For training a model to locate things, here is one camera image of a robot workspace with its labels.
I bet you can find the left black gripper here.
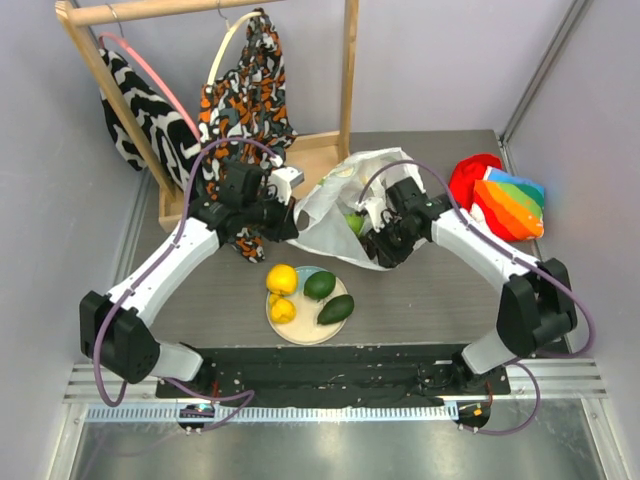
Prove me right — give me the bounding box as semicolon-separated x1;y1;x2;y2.
241;189;299;244

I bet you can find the light green fake apple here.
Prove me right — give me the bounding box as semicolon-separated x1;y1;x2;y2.
344;213;365;236

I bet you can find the yellow fake lemon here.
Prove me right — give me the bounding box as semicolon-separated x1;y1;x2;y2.
265;264;298;296

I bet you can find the white plastic bag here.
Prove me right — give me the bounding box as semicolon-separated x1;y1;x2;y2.
291;147;425;271

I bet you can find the green fake fruit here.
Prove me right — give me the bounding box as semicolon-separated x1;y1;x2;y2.
303;271;336;301

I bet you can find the green fake avocado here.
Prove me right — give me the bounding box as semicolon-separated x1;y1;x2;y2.
316;294;355;326

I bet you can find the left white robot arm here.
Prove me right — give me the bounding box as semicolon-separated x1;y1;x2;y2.
79;163;304;399

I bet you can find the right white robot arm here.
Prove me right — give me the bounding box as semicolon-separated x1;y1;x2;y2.
357;177;578;395

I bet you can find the wooden clothes rack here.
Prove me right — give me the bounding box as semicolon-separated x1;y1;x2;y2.
55;1;359;232

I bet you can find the red white cloth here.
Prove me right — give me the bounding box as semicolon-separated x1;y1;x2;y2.
449;153;506;224

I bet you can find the blue cream ceramic plate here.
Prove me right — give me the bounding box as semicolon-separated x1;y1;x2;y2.
265;266;348;346

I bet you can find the orange grey camouflage cloth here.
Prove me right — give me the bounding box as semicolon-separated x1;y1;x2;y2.
196;8;297;264

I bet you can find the rainbow striped cloth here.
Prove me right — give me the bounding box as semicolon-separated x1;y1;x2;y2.
470;167;545;243

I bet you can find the black white zebra cloth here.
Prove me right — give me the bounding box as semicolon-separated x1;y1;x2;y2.
99;49;200;191

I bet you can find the cream clothes hanger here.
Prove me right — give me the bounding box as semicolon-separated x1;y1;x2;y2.
206;11;261;85

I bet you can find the pink clothes hanger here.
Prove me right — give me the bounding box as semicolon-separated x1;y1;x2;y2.
97;31;201;139

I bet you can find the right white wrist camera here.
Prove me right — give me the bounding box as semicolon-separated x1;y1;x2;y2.
356;197;387;235

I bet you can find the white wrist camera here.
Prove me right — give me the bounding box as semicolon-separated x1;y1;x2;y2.
356;197;387;235
267;166;305;205

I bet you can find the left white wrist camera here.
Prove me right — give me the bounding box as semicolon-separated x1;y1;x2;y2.
267;166;305;205

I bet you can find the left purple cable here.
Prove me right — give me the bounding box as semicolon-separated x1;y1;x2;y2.
93;137;283;434

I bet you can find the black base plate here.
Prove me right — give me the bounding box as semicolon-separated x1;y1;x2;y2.
155;342;512;407

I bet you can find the white slotted cable duct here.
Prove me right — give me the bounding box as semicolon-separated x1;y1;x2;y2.
85;402;459;423

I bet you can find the aluminium rail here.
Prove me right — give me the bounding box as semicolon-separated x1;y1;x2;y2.
62;357;610;404

